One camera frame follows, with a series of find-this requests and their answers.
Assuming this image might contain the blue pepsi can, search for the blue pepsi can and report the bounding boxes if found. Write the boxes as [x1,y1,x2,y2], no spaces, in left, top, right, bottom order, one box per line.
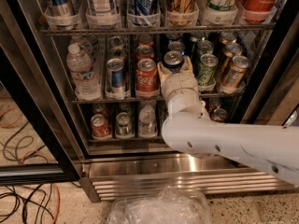
[168,41,185,55]
[163,50,184,74]

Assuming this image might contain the red coca-cola can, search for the red coca-cola can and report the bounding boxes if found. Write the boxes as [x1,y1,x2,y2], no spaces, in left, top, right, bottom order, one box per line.
[135,45,154,62]
[136,59,158,92]

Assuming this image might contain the fridge left glass door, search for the fridge left glass door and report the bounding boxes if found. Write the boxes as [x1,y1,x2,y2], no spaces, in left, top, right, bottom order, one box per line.
[0,0,84,185]

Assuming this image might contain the gold can shelf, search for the gold can shelf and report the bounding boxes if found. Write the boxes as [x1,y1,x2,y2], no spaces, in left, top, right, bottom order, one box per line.
[211,108,228,122]
[166,0,198,26]

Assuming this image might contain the fridge bottom steel grille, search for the fridge bottom steel grille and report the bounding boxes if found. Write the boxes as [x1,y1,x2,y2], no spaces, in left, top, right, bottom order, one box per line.
[79,153,298,203]

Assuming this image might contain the middle wire shelf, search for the middle wire shelf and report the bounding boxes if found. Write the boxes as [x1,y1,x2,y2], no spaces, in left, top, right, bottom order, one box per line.
[72,92,243,104]

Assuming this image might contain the orange cable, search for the orange cable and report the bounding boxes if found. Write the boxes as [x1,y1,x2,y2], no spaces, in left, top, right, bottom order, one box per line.
[0,105,62,224]

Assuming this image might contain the gold can top shelf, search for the gold can top shelf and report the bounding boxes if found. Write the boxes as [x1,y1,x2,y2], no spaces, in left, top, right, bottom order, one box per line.
[166,0,198,26]

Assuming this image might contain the red can bottom shelf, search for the red can bottom shelf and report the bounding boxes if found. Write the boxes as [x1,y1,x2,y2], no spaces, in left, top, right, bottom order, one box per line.
[91,114,110,138]

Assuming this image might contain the green can front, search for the green can front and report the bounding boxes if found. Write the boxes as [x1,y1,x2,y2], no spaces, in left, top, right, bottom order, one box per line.
[196,53,218,86]

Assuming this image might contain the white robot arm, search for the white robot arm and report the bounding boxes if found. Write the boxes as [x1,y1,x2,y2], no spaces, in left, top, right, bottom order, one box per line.
[157,60,299,186]

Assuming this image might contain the red coca-cola can front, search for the red coca-cola can front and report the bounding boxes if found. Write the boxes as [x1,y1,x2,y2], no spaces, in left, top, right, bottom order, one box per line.
[136,59,158,92]

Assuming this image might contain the large coca-cola can top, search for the large coca-cola can top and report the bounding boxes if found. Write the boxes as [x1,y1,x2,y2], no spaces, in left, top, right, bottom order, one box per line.
[243,0,276,24]

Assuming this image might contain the top wire shelf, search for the top wire shelf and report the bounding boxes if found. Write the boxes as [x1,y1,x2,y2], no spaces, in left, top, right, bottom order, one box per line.
[40,23,276,36]

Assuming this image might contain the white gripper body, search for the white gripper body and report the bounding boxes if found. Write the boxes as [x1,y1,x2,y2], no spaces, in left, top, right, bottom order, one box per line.
[161,74,199,110]

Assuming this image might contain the gold can front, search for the gold can front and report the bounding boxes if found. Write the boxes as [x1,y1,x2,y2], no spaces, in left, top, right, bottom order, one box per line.
[221,55,249,88]

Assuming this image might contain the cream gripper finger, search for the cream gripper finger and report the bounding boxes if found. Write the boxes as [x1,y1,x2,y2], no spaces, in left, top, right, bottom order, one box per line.
[180,56,193,75]
[157,62,172,85]

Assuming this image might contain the clear plastic bag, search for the clear plastic bag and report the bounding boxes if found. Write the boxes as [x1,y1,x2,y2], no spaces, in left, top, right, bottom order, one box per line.
[107,187,212,224]

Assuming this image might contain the blue silver can front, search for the blue silver can front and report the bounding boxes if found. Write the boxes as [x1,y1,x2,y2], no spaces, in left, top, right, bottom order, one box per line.
[107,58,125,93]

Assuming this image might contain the blue pepsi can front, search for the blue pepsi can front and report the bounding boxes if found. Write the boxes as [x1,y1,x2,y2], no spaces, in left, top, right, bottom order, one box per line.
[163,50,184,74]

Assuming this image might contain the gold can bottom shelf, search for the gold can bottom shelf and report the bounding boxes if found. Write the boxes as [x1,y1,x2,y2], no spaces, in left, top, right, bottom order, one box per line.
[211,108,228,122]

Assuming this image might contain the green can bottom shelf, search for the green can bottom shelf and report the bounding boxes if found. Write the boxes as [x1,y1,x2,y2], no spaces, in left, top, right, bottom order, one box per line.
[116,112,133,137]

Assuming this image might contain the white striped can top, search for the white striped can top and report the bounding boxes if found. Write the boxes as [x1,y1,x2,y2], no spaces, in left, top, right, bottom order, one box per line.
[86,0,121,29]

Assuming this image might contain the black cables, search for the black cables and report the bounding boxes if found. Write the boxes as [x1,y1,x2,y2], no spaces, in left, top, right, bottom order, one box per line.
[0,120,82,224]

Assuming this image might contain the blue red bull can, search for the blue red bull can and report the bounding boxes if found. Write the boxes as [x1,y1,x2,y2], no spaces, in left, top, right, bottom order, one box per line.
[46,0,75,30]

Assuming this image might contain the wire shelf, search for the wire shelf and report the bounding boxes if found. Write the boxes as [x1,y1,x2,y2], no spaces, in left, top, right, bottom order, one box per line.
[72,92,243,104]
[40,23,276,36]

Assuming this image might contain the clear water bottle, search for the clear water bottle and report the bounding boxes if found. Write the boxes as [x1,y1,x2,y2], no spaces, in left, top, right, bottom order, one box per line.
[66,44,101,101]

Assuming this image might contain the small water bottle bottom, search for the small water bottle bottom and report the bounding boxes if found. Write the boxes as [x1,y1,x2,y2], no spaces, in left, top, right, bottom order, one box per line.
[138,105,157,138]

